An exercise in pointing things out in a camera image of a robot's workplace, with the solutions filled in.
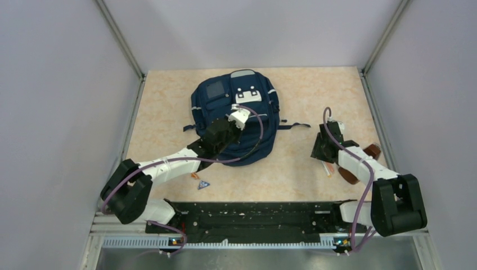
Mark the white yellow marker pen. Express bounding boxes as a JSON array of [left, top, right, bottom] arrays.
[[322, 161, 334, 178]]

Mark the navy blue student backpack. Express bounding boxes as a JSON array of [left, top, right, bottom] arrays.
[[183, 69, 297, 167]]

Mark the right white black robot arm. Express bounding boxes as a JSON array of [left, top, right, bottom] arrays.
[[311, 121, 428, 237]]

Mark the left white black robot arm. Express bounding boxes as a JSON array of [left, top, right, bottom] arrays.
[[100, 118, 245, 233]]

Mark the brown leather pouch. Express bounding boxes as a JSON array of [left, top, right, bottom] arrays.
[[337, 143, 383, 186]]

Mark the blue triangular eraser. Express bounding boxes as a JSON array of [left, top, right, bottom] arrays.
[[197, 181, 210, 190]]

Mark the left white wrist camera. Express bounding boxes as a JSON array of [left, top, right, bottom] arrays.
[[227, 104, 251, 131]]

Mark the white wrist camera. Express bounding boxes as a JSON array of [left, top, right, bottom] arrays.
[[327, 120, 345, 133], [227, 104, 251, 131]]

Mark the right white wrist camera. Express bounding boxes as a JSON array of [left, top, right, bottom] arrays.
[[327, 120, 345, 133]]

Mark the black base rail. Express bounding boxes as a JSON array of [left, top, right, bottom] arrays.
[[168, 202, 352, 244]]

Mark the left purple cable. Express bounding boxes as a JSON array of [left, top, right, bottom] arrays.
[[100, 105, 264, 257]]

